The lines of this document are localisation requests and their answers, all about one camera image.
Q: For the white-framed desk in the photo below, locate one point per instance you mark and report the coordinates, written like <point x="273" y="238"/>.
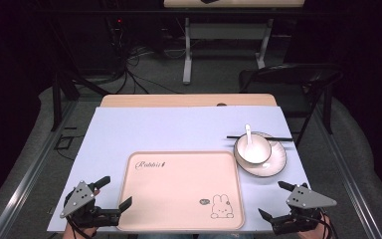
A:
<point x="227" y="31"/>

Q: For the black folding chair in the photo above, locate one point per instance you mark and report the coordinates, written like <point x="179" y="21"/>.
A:
<point x="295" y="74"/>

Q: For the dark computer tower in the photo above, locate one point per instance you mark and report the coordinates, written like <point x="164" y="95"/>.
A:
<point x="116" y="33"/>

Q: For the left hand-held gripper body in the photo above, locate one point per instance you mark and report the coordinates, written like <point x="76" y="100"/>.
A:
<point x="79" y="199"/>

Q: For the metal floor rail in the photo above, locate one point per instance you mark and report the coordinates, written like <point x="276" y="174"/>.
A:
<point x="30" y="172"/>
<point x="348" y="172"/>

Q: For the black floor socket frame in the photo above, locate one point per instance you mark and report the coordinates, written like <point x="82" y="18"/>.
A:
<point x="63" y="142"/>

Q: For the white ceramic spoon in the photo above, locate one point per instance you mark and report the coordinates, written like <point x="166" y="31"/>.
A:
<point x="248" y="131"/>

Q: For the person's left hand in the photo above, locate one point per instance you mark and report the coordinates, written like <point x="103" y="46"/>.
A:
<point x="79" y="233"/>

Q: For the person's right hand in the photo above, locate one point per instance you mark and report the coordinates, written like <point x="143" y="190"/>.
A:
<point x="318" y="235"/>

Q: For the white bowl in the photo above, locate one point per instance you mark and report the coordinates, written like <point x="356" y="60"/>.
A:
<point x="257" y="151"/>

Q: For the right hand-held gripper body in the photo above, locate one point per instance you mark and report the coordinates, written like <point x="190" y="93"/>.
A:
<point x="306" y="199"/>

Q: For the black metal stand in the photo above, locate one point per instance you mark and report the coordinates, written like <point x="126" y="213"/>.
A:
<point x="57" y="99"/>

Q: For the pink tray with rabbit print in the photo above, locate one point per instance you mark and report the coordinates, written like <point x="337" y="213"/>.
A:
<point x="179" y="189"/>

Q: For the wooden table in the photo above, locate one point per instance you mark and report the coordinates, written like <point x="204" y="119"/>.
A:
<point x="179" y="99"/>

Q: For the pale blue table mat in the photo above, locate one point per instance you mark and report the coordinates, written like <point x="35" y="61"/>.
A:
<point x="146" y="129"/>

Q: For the white plate with dark rim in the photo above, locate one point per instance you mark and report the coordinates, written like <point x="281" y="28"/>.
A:
<point x="277" y="161"/>

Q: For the black chopstick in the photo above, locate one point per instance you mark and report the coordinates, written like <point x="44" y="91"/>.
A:
<point x="282" y="139"/>
<point x="235" y="136"/>

